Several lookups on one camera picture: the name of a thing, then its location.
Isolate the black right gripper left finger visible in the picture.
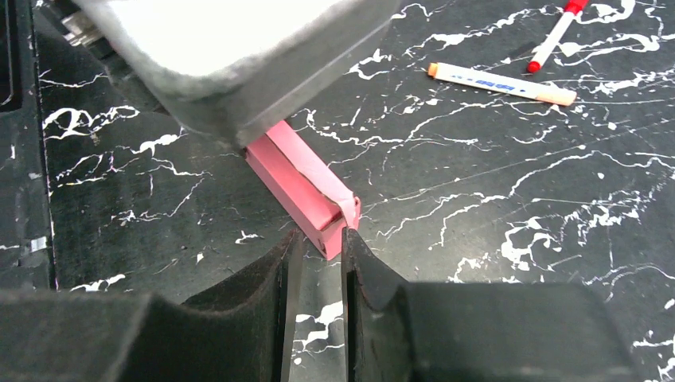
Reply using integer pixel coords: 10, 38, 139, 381
1, 230, 304, 381

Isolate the pink cardboard box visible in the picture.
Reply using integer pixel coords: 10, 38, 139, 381
245, 121, 361, 260

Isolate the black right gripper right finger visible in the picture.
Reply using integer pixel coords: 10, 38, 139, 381
341, 228, 638, 381

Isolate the red capped white marker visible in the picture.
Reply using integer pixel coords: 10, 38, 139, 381
527, 0, 588, 73

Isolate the orange capped white marker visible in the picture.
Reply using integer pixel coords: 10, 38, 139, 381
427, 63, 577, 107

